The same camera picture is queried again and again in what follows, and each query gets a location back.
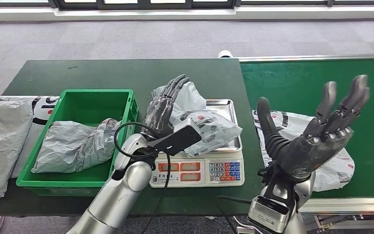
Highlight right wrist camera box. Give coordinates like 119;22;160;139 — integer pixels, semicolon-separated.
247;195;294;234

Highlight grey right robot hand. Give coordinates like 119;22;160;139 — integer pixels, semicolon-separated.
256;74;371;184

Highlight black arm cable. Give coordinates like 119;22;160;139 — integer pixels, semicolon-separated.
113;121;172;234
217;195;255;234

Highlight parcel bag with ring print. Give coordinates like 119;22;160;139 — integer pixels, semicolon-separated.
151;81;243;158

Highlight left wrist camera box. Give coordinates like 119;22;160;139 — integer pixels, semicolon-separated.
148;125;203;156

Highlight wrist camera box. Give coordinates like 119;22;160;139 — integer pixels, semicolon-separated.
247;195;294;234
148;125;203;156

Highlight large grey parcel bag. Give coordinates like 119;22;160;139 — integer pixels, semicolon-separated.
0;98;34;199

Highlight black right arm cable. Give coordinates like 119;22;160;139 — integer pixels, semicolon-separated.
217;195;255;234

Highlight green plastic crate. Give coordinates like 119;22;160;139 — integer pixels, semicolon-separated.
16;89;139;197

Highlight white scale with steel tray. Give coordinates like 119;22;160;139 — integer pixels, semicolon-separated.
148;99;245;189

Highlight large white parcel red print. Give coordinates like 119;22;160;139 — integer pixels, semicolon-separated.
252;110;356;193

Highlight white power strip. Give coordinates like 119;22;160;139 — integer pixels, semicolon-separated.
232;215;259;234

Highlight white window sill ledge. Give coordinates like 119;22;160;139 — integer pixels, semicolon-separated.
0;3;374;20

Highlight white conveyor end roller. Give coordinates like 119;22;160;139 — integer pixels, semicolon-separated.
218;49;236;59

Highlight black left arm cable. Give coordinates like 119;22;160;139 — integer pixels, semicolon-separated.
113;121;172;234

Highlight white parcel black print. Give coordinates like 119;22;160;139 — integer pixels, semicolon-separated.
0;95;60;179

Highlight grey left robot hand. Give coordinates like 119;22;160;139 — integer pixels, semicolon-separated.
141;74;191;140

